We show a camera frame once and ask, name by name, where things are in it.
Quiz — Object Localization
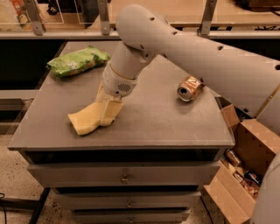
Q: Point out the can in cardboard box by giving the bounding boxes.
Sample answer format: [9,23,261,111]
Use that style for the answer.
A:
[225,150,242,166]

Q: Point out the cardboard box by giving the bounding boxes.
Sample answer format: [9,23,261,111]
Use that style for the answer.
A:
[205,105,280,224]

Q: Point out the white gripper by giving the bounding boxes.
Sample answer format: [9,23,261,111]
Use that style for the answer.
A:
[95,63,137,126]

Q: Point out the green rice chip bag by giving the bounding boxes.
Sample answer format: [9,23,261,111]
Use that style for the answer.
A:
[46,45,110,78]

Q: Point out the yellow sponge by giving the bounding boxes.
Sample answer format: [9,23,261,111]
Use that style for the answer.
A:
[67,102,114,136]

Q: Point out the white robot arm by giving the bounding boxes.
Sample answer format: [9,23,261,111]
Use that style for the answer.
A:
[102,4,280,135]

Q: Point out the blue can in box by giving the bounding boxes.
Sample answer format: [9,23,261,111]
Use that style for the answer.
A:
[244,171,262,185]

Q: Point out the snack packets in box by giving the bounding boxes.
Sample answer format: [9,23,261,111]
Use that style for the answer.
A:
[220,157,260,200]

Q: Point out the gold soda can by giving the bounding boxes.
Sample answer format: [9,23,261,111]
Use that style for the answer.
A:
[177,76,204,102]

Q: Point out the grey drawer cabinet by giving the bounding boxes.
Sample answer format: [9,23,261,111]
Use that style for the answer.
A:
[7,39,235,224]

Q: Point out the metal shelf rail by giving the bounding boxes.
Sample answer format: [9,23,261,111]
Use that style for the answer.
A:
[0,0,280,39]

